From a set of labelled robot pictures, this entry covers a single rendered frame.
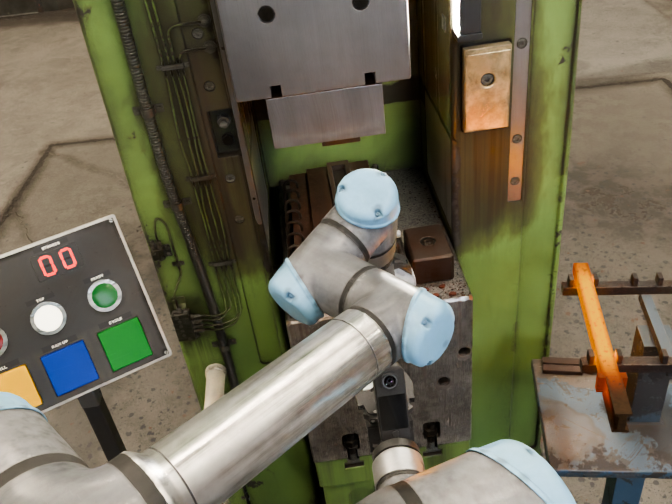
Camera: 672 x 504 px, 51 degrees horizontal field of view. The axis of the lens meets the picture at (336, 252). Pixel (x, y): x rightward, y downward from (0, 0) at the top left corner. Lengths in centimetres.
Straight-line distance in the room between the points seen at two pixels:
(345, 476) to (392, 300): 110
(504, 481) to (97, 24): 102
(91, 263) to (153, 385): 144
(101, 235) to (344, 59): 53
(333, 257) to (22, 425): 36
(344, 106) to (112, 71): 43
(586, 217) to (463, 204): 184
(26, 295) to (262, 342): 63
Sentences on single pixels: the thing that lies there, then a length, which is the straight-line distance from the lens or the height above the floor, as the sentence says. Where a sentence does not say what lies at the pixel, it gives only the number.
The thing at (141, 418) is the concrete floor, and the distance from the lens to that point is 262.
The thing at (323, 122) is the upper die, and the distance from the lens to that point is 124.
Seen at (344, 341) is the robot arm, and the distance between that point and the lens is 69.
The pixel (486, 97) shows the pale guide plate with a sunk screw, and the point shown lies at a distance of 141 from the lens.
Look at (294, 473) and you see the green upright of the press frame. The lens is 209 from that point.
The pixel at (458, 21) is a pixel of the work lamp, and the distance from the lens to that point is 133.
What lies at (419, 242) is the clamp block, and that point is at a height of 98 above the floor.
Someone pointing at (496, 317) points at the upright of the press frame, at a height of 66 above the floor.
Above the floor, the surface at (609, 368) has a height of 94.
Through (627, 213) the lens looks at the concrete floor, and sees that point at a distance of 340.
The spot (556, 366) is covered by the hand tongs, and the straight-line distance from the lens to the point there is 163.
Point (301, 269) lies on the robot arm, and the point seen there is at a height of 136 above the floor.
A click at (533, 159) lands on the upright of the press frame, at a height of 109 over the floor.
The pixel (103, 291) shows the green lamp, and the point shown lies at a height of 110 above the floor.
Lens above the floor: 184
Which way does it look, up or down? 36 degrees down
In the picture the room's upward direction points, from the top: 8 degrees counter-clockwise
